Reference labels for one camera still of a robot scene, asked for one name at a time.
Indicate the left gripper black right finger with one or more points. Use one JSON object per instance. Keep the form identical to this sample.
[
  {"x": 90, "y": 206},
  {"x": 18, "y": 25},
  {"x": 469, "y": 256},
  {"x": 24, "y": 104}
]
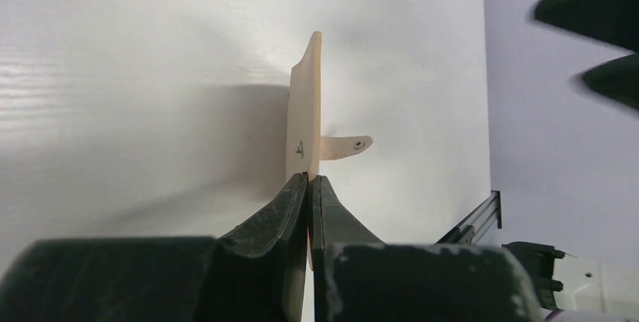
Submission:
[{"x": 358, "y": 277}]

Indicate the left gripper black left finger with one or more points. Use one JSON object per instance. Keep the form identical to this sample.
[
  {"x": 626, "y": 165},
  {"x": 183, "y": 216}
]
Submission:
[{"x": 255, "y": 272}]

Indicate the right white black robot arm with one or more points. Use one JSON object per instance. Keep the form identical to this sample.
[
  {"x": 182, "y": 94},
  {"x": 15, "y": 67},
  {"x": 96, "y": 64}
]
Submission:
[{"x": 562, "y": 281}]

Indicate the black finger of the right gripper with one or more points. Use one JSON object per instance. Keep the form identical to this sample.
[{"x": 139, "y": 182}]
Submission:
[
  {"x": 613, "y": 22},
  {"x": 616, "y": 80}
]

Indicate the beige card holder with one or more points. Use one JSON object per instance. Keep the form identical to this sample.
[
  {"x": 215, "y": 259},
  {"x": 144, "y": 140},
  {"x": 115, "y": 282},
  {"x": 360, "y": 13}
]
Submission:
[{"x": 306, "y": 148}]

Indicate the aluminium frame rail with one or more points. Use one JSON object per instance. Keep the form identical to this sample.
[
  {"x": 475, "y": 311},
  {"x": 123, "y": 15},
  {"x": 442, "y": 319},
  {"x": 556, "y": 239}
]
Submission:
[{"x": 480, "y": 227}]

